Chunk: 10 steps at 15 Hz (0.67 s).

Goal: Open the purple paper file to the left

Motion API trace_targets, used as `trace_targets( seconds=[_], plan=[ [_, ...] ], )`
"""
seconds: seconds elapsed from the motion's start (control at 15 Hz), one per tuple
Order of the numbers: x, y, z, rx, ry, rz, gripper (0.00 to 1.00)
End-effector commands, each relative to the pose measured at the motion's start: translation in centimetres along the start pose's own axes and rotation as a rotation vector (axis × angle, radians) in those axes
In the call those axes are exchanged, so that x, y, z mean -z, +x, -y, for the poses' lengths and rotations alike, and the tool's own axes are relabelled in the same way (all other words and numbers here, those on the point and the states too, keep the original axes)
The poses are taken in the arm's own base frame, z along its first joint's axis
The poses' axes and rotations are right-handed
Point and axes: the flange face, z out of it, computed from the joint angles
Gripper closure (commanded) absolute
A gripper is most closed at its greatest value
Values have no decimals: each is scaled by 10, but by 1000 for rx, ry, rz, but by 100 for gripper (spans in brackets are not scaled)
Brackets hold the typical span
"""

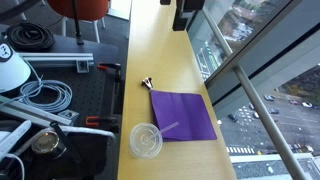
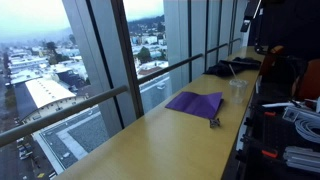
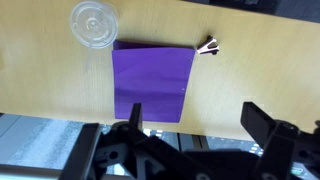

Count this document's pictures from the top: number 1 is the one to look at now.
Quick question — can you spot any orange chair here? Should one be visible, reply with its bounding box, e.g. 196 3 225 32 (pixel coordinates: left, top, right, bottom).
46 0 111 44

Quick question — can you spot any purple cloth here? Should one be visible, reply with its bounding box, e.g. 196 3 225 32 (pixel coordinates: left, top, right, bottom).
149 89 218 143

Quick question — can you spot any aluminium extrusion rail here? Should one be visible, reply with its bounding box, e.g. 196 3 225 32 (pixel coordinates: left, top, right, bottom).
18 52 95 74
0 94 80 126

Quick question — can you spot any black cable coil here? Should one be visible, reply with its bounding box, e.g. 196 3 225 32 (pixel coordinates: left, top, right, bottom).
4 21 56 52

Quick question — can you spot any small metal binder clip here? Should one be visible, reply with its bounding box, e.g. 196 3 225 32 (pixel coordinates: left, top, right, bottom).
141 76 155 91

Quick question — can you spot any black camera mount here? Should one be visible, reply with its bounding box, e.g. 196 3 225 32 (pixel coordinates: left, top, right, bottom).
172 0 206 32

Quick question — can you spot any black box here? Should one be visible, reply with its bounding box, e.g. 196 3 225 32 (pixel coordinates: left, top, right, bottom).
33 131 111 180

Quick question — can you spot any light blue cable coil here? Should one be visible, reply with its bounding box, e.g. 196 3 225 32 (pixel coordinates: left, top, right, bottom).
0 74 74 114

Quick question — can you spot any clear plastic straw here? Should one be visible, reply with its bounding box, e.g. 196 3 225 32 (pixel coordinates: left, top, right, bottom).
146 121 180 141

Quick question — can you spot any orange black bar clamp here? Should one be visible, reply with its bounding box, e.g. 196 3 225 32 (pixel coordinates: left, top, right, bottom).
97 61 123 83
85 115 120 133

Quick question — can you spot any grey metal handrail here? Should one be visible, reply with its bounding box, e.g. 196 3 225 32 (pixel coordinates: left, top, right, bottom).
201 6 309 180

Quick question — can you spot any black strap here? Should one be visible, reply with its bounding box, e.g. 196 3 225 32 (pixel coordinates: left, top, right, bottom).
49 121 83 164

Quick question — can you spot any black stand pole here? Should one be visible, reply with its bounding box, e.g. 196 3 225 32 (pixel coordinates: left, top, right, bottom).
71 0 85 46

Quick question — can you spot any black cylinder with silver cap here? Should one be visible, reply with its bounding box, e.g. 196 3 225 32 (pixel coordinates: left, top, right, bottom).
31 130 68 160

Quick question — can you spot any clear plastic cup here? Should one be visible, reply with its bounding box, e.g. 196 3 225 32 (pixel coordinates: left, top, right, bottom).
128 122 164 160

